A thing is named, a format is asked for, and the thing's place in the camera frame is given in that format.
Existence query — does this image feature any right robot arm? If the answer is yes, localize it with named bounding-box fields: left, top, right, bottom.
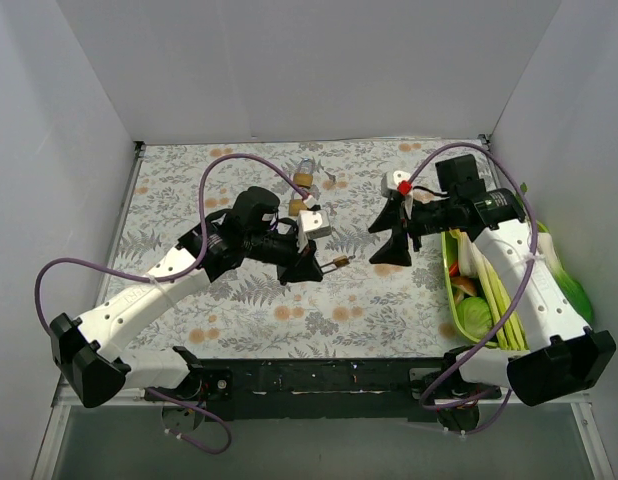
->
left=368, top=155, right=616, bottom=406

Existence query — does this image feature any green plastic basket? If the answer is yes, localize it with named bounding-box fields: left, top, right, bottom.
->
left=442, top=230, right=528, bottom=351

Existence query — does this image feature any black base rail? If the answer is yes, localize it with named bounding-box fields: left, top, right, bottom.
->
left=138, top=357, right=490, bottom=424

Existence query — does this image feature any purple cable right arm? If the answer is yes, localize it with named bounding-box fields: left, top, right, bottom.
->
left=398, top=142, right=540, bottom=435

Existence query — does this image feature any small brass padlock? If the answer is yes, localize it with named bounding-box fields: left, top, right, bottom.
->
left=320, top=255, right=355, bottom=275

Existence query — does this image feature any bok choy toy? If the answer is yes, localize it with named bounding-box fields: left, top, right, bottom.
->
left=538, top=232, right=594, bottom=325

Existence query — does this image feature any aluminium frame rail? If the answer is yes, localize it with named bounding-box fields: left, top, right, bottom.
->
left=34, top=358, right=614, bottom=479

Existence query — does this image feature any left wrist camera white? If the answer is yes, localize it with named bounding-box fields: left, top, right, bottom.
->
left=298, top=210, right=332, bottom=240

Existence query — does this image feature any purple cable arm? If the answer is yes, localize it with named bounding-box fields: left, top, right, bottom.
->
left=398, top=142, right=540, bottom=435
left=33, top=153, right=323, bottom=455

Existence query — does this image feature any red pepper toy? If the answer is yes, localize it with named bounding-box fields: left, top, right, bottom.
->
left=448, top=261, right=460, bottom=277

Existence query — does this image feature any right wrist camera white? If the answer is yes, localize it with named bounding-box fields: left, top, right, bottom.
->
left=380, top=170, right=413, bottom=200

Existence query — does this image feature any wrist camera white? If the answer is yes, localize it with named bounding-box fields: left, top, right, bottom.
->
left=298, top=210, right=332, bottom=240
left=380, top=170, right=413, bottom=200

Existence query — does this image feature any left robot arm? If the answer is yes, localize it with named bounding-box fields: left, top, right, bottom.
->
left=50, top=186, right=331, bottom=408

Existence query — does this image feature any large brass padlock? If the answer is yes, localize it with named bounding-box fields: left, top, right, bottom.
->
left=292, top=158, right=316, bottom=190
left=288, top=188, right=307, bottom=217

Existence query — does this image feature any brown mushroom toy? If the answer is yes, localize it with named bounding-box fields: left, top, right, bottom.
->
left=450, top=276, right=478, bottom=300

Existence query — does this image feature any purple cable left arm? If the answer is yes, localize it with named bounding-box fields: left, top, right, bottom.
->
left=33, top=153, right=323, bottom=455

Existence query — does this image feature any floral patterned table mat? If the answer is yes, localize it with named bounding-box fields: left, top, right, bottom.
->
left=102, top=138, right=500, bottom=359

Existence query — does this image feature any round green cabbage toy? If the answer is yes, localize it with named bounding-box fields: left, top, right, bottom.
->
left=456, top=297, right=494, bottom=341

